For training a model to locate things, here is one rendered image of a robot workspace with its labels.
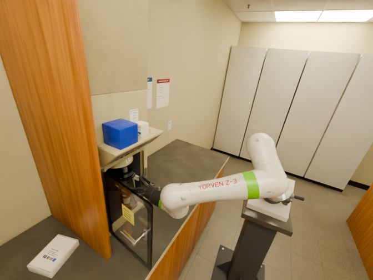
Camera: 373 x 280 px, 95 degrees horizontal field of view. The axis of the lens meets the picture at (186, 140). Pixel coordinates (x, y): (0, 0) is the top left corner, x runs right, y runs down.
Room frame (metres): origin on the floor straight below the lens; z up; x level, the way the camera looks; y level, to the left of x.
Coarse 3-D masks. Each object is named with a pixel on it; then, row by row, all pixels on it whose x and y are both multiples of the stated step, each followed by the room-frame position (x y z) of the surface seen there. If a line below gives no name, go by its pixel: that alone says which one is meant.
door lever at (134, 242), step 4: (120, 232) 0.46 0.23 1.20; (124, 232) 0.46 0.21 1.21; (124, 236) 0.45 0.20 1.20; (128, 236) 0.45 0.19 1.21; (140, 236) 0.45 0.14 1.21; (144, 236) 0.46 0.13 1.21; (128, 240) 0.44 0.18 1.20; (132, 240) 0.43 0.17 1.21; (136, 240) 0.44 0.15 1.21; (132, 244) 0.42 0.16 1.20; (136, 244) 0.42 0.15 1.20
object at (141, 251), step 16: (112, 176) 0.58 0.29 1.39; (112, 192) 0.57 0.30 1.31; (128, 192) 0.51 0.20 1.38; (112, 208) 0.58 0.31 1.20; (128, 208) 0.51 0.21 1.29; (144, 208) 0.46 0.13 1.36; (112, 224) 0.59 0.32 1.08; (128, 224) 0.51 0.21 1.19; (144, 224) 0.46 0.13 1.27; (144, 240) 0.46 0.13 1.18; (144, 256) 0.46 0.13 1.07
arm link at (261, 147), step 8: (256, 136) 0.72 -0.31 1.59; (264, 136) 0.71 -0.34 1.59; (248, 144) 0.72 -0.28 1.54; (256, 144) 0.69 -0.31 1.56; (264, 144) 0.68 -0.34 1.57; (272, 144) 0.68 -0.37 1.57; (248, 152) 0.71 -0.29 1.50; (256, 152) 0.67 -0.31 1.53; (264, 152) 0.65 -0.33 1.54; (272, 152) 0.65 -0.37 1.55; (256, 160) 0.65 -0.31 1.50; (264, 160) 0.63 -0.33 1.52; (272, 160) 0.62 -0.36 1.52
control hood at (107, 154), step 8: (152, 128) 0.86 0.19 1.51; (144, 136) 0.75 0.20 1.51; (152, 136) 0.76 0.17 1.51; (104, 144) 0.62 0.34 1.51; (136, 144) 0.66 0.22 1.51; (104, 152) 0.59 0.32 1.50; (112, 152) 0.57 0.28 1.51; (120, 152) 0.58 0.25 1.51; (104, 160) 0.59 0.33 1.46; (112, 160) 0.59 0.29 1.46
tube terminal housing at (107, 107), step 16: (96, 96) 0.64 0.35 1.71; (112, 96) 0.70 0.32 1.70; (128, 96) 0.78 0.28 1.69; (144, 96) 0.88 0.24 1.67; (96, 112) 0.63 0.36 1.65; (112, 112) 0.69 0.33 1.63; (128, 112) 0.77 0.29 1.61; (144, 112) 0.88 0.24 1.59; (96, 128) 0.62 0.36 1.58; (144, 160) 0.87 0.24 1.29
